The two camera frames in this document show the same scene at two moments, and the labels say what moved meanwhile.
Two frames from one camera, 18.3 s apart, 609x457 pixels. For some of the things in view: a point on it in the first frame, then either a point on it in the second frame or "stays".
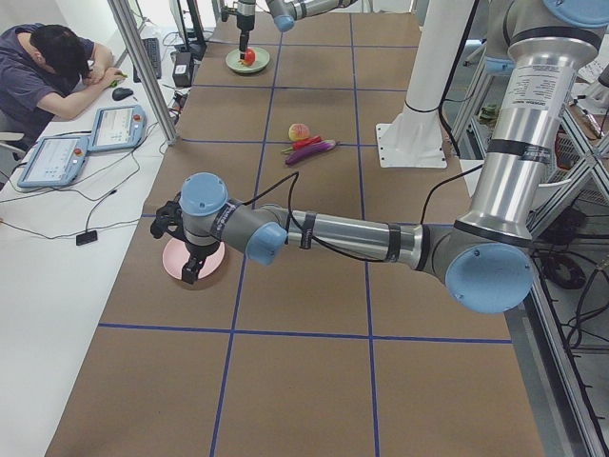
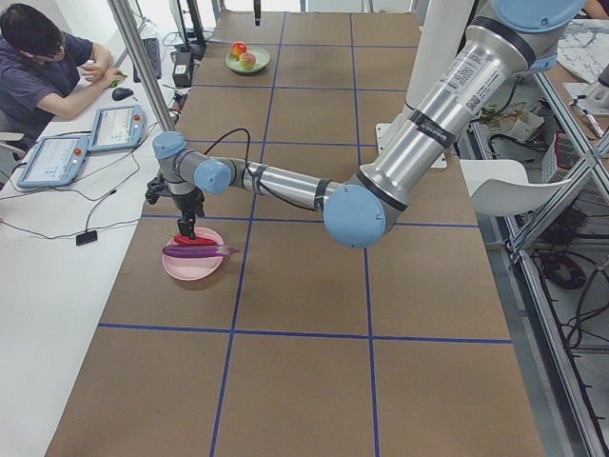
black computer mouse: [121, 93] stays
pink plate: [176, 254] stays
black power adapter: [182, 69] stays
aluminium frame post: [127, 20] stays
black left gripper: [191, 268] -> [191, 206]
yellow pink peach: [299, 131] -> [247, 60]
